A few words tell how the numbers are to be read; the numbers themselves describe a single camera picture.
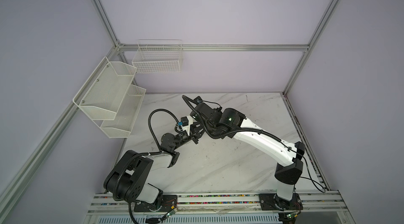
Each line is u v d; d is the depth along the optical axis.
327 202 0.75
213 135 0.48
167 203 0.74
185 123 0.65
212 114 0.50
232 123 0.45
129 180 0.44
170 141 0.63
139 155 0.49
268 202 0.73
